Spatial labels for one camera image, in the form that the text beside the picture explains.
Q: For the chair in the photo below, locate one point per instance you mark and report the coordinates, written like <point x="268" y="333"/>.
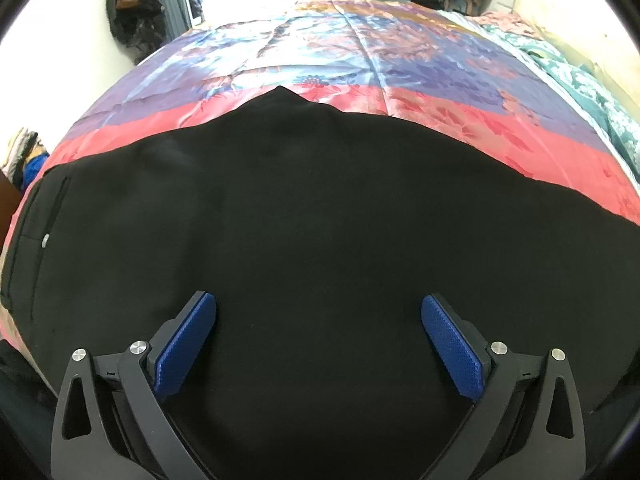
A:
<point x="467" y="4"/>

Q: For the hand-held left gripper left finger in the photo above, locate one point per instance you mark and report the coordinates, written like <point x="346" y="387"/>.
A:
<point x="184" y="345"/>

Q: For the dark brown nightstand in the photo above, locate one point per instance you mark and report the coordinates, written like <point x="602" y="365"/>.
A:
<point x="7" y="205"/>

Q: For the narrow blue-grey curtain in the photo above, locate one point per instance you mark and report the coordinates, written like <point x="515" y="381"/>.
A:
<point x="172" y="5"/>

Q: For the colourful satin bedspread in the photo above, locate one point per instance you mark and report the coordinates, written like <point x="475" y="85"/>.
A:
<point x="325" y="50"/>

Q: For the striped bed sheet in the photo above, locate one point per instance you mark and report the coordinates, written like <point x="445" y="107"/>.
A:
<point x="477" y="27"/>

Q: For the black pants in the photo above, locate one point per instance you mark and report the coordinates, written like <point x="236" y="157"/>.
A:
<point x="320" y="210"/>

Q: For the hanging black coats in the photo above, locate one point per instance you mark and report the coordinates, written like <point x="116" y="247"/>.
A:
<point x="135" y="25"/>

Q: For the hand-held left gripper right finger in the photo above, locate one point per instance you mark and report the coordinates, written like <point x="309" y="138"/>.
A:
<point x="454" y="350"/>

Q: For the pink floral cloth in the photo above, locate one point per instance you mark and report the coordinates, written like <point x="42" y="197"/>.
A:
<point x="505" y="22"/>

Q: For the teal floral quilt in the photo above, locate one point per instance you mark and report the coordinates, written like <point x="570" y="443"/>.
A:
<point x="590" y="90"/>

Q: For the pile of colourful clothes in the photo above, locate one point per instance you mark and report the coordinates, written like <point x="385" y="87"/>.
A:
<point x="25" y="160"/>

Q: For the cream padded headboard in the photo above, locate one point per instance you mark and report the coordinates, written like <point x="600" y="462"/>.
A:
<point x="580" y="35"/>

